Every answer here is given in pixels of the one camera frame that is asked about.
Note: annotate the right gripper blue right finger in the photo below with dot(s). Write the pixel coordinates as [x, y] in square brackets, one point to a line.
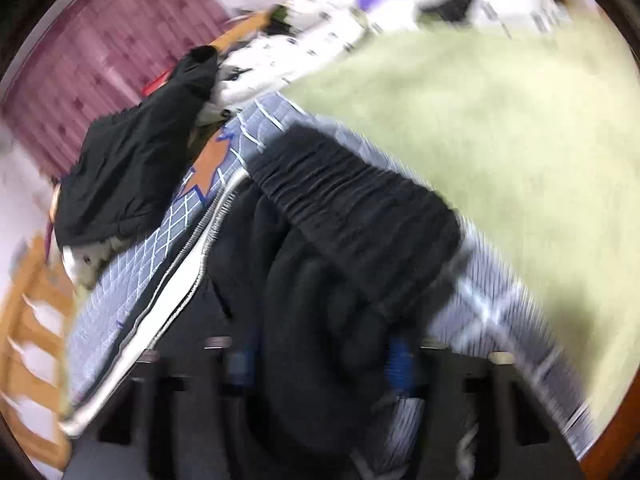
[400, 374]

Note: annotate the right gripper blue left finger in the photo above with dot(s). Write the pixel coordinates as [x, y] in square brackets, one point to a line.
[242, 359]

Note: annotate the black pants with white stripe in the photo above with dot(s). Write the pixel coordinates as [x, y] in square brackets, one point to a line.
[313, 259]

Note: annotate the grey grid bed sheet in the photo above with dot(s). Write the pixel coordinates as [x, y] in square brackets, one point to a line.
[491, 307]

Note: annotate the black jacket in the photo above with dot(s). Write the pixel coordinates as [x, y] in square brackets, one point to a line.
[132, 162]

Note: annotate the green blanket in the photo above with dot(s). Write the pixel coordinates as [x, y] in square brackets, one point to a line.
[535, 139]

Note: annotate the white flower print quilt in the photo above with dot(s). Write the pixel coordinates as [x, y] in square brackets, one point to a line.
[299, 38]

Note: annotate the maroon curtain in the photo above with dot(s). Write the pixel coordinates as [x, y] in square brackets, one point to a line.
[96, 59]

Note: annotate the wooden bed frame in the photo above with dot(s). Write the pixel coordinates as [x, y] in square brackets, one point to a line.
[42, 308]

